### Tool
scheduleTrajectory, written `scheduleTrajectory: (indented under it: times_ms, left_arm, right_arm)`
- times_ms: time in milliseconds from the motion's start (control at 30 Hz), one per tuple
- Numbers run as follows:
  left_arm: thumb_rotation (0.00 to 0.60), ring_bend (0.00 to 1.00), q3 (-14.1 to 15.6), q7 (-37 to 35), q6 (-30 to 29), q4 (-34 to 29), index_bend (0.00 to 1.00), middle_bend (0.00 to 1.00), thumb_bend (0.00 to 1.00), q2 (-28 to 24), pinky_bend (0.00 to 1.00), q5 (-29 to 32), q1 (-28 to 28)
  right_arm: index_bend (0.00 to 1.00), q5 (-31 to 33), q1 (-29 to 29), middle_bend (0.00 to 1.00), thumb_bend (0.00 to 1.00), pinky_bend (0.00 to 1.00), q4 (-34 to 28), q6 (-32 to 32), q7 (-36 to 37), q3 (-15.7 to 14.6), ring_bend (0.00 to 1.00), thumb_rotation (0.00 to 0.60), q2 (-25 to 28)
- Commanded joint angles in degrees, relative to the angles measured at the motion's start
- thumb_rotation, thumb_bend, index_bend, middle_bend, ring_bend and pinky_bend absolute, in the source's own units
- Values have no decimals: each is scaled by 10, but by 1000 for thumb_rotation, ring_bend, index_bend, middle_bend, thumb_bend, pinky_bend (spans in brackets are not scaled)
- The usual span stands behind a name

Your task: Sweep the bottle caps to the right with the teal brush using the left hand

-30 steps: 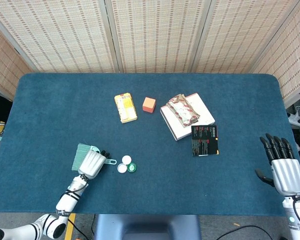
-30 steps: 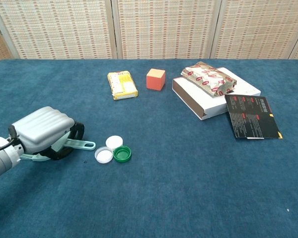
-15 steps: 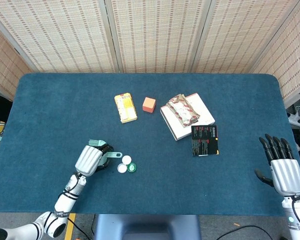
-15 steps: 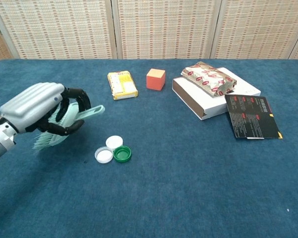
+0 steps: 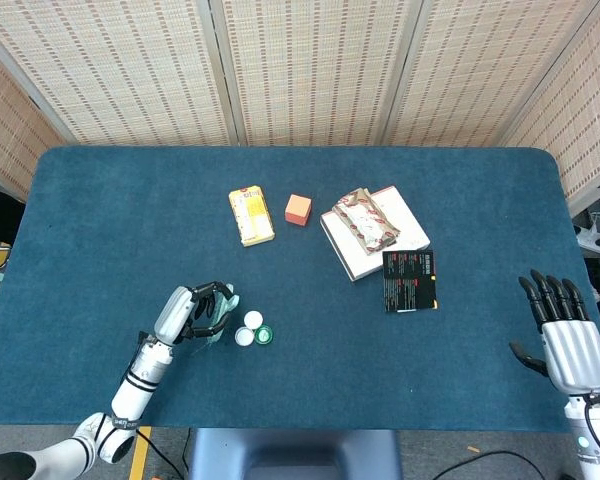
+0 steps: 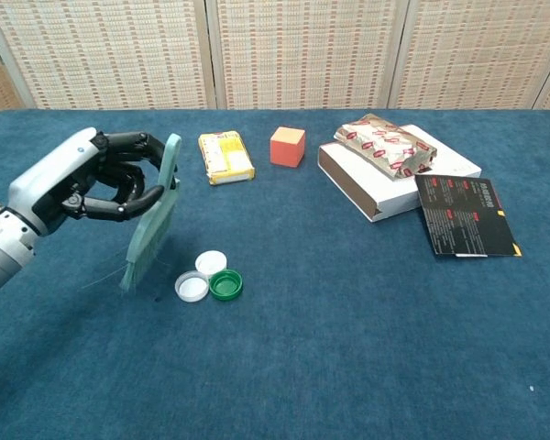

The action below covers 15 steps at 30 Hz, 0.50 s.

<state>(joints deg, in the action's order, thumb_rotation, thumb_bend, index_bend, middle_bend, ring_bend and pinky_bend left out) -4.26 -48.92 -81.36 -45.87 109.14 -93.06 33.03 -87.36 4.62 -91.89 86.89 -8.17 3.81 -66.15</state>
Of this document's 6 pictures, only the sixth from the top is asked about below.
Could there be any orange cube block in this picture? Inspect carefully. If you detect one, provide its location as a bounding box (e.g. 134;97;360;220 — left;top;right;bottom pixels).
269;126;306;168

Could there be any white flat cardboard box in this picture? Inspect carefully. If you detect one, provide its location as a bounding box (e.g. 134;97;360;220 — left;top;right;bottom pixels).
318;124;482;224

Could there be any black printed card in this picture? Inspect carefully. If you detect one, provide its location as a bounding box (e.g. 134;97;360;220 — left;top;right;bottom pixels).
414;173;523;259

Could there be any yellow snack packet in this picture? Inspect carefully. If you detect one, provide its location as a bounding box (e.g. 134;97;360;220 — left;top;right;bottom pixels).
197;129;257;186

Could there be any blue felt table cover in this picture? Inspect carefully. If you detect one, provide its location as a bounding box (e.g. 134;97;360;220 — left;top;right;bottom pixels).
0;107;550;440

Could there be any golden wrapper with red lips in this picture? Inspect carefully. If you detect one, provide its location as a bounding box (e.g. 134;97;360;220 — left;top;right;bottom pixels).
333;113;438;181

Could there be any white plastic bottle cap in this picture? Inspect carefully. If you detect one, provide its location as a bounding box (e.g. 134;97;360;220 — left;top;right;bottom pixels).
174;270;210;303
194;249;228;280

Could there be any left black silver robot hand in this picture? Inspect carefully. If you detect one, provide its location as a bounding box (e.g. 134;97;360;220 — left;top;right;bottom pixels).
6;126;167;237

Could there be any mint green small brush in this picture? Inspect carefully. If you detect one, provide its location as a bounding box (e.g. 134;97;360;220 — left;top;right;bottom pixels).
118;132;183;292

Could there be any green plastic bottle cap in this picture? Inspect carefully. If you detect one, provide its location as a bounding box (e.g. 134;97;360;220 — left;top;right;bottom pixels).
208;269;245;303

